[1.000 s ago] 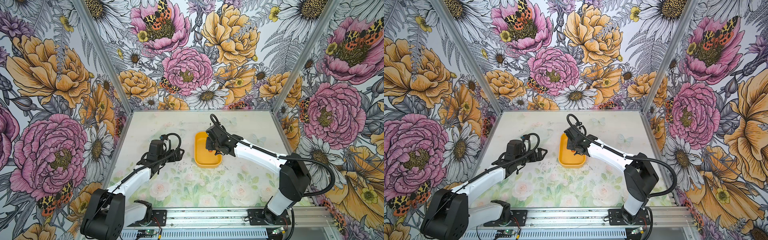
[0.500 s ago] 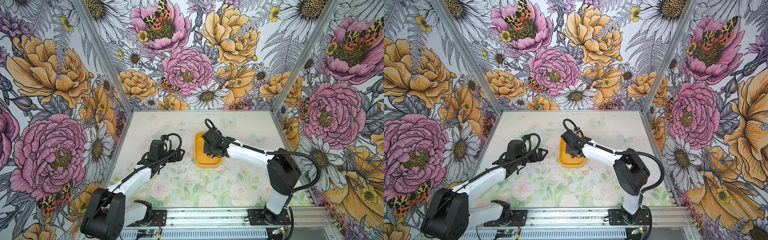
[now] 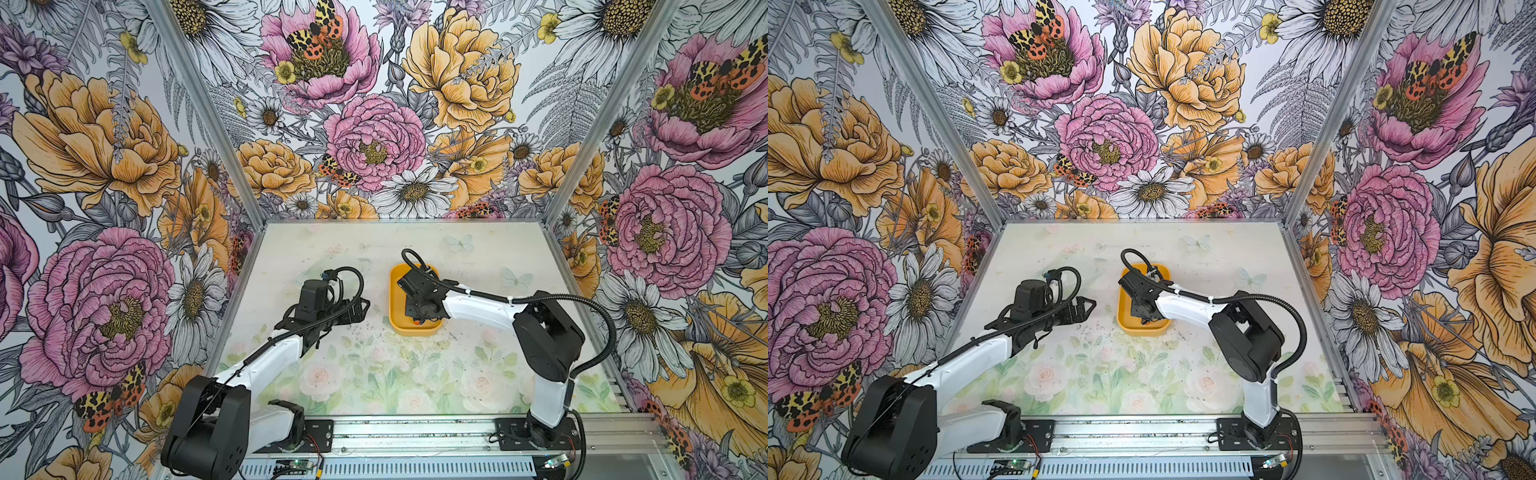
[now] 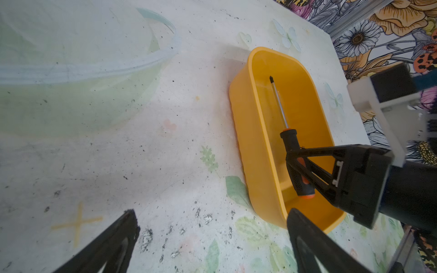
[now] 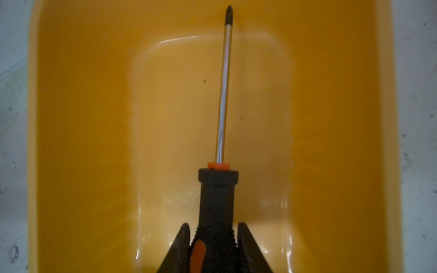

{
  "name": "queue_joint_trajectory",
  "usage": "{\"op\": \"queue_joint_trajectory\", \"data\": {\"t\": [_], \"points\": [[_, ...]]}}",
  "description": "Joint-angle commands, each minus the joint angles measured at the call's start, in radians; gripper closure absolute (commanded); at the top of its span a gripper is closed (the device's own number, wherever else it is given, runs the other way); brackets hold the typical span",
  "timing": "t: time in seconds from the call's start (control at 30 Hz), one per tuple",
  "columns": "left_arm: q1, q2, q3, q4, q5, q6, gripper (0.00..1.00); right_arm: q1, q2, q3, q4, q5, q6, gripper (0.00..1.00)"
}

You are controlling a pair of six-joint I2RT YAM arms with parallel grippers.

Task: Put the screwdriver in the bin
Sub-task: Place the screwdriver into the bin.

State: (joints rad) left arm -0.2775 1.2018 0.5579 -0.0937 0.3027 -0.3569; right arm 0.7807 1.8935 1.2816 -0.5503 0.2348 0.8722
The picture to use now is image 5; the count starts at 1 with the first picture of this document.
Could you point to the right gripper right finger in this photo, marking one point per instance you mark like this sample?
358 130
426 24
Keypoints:
252 259

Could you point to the yellow plastic bin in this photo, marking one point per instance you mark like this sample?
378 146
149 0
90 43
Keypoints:
123 102

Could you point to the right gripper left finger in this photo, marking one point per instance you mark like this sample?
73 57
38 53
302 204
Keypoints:
177 258

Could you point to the orange black screwdriver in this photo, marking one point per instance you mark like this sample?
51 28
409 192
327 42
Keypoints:
214 249

